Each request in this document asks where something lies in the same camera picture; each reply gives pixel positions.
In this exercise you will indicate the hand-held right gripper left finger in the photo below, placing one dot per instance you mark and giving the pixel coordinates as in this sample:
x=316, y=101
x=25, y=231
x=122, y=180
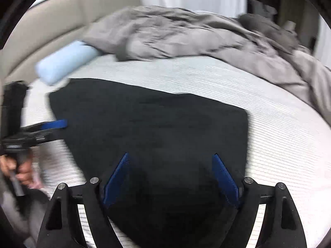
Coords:
x=116, y=180

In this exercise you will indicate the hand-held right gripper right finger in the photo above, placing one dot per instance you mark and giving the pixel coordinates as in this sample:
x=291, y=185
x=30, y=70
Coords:
x=225, y=178

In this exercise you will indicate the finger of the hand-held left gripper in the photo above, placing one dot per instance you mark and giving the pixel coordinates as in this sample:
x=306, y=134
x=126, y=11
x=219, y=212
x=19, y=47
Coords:
x=50, y=136
x=53, y=125

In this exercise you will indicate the black pants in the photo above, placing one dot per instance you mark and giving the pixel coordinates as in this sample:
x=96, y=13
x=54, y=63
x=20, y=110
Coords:
x=155, y=134

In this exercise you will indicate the person's left hand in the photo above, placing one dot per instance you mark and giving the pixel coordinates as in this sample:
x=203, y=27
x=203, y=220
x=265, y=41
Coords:
x=25, y=171

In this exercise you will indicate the bed with honeycomb mattress cover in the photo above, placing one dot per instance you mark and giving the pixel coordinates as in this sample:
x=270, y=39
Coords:
x=271, y=139

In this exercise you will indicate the light blue pillow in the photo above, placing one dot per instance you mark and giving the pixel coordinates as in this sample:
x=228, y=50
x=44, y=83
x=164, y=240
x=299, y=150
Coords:
x=64, y=62

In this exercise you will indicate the beige padded headboard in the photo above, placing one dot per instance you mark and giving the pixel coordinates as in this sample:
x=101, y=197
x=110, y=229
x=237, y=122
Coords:
x=51, y=23

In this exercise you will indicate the grey duvet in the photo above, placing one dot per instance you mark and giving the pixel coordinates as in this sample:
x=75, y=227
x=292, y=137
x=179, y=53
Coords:
x=168, y=33

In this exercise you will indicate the dark grey padded jacket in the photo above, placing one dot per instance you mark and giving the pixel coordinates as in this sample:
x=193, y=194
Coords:
x=266, y=28

